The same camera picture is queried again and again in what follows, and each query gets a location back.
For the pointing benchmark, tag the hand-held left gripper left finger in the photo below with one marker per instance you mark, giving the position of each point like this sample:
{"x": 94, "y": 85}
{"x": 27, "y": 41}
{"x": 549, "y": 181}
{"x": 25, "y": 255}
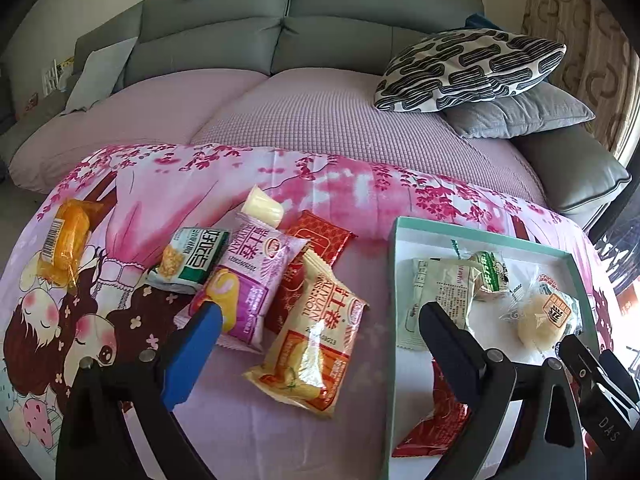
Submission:
{"x": 200, "y": 345}

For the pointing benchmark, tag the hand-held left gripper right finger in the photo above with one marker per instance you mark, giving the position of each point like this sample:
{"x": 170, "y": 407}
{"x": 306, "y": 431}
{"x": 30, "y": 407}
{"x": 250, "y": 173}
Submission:
{"x": 445, "y": 345}

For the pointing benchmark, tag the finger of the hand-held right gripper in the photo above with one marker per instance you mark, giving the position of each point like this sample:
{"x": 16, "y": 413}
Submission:
{"x": 620, "y": 375}
{"x": 582, "y": 365}

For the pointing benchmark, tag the pale green snack packet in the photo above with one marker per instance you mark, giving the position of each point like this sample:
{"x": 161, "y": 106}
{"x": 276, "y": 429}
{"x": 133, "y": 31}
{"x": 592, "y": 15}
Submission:
{"x": 435, "y": 290}

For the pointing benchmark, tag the clear bun packet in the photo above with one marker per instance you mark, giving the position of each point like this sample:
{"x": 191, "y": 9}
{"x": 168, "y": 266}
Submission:
{"x": 540, "y": 320}

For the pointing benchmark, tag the red snack packet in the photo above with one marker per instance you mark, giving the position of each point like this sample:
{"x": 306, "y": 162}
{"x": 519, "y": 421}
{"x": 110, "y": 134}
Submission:
{"x": 440, "y": 425}

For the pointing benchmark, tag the small green white cracker packet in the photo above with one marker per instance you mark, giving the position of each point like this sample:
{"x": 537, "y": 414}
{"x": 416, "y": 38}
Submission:
{"x": 195, "y": 260}

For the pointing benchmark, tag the green-edged cow biscuit packet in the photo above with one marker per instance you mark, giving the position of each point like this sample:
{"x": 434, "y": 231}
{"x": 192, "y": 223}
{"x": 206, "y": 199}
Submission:
{"x": 492, "y": 270}

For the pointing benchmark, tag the purple roll cake packet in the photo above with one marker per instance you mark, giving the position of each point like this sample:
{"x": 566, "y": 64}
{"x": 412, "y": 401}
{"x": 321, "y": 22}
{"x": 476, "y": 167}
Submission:
{"x": 255, "y": 275}

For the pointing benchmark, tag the teal cardboard box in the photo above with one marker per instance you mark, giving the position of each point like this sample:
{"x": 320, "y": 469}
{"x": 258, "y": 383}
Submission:
{"x": 435, "y": 245}

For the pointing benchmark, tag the yellow roll cake packet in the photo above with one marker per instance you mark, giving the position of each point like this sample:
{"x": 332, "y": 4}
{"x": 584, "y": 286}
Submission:
{"x": 310, "y": 350}

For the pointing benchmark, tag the cream jelly cup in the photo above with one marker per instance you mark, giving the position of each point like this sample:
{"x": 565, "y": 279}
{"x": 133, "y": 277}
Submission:
{"x": 262, "y": 207}

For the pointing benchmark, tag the red gold patterned cake packet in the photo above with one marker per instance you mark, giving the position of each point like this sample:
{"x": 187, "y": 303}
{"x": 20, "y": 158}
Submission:
{"x": 315, "y": 235}

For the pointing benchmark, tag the orange snack packet with barcode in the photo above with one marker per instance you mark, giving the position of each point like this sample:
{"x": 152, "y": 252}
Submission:
{"x": 65, "y": 240}

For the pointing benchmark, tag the printed cartoon blanket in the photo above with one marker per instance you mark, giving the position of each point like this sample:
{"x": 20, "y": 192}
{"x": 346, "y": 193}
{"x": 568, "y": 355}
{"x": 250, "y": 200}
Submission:
{"x": 350, "y": 195}

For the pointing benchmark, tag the black white patterned pillow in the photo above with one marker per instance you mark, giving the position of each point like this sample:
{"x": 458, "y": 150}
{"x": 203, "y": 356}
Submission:
{"x": 465, "y": 70}

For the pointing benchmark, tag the light grey pillow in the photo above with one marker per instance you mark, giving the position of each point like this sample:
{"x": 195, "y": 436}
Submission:
{"x": 100, "y": 75}

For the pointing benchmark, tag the white small rack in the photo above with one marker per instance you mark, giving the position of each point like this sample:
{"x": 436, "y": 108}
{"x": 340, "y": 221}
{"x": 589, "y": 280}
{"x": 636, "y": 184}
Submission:
{"x": 52, "y": 77}

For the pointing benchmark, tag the grey sofa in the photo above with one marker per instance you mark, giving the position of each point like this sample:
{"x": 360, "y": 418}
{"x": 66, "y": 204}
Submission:
{"x": 210, "y": 25}

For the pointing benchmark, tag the blue cloth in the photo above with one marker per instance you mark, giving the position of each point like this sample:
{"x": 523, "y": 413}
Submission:
{"x": 480, "y": 21}

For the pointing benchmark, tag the patterned beige curtain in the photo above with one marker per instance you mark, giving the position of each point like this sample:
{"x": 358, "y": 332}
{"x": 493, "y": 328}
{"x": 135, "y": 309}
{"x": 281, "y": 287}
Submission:
{"x": 585, "y": 35}

